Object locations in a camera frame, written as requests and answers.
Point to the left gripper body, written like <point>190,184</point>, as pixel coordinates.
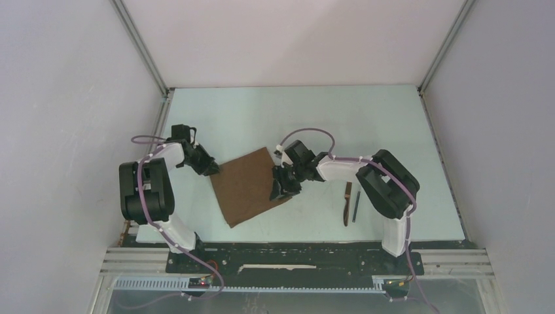
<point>199,159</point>

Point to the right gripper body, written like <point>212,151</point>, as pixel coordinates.
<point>298,171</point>

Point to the brown cloth napkin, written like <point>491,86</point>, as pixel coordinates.
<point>243,186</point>

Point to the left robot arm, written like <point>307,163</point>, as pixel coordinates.
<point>146,193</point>

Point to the left controller board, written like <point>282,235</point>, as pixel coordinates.
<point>199,282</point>

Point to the controller board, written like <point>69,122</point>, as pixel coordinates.
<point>199,282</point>
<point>396,284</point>

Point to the right controller board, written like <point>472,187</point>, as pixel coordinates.
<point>396,284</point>

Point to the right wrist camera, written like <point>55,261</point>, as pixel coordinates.
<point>297,151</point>

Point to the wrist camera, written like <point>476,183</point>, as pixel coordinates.
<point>297,151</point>
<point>181,133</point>

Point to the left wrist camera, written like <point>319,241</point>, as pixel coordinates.
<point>181,133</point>

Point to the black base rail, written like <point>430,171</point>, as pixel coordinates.
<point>297,265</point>

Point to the left aluminium frame post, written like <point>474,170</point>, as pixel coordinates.
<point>133,33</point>

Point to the aluminium frame post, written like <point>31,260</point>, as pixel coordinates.
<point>133,33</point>
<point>448,41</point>

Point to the white cable duct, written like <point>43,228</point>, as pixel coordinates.
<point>182,284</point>

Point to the right aluminium frame post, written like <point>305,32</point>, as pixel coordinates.
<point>448,41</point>

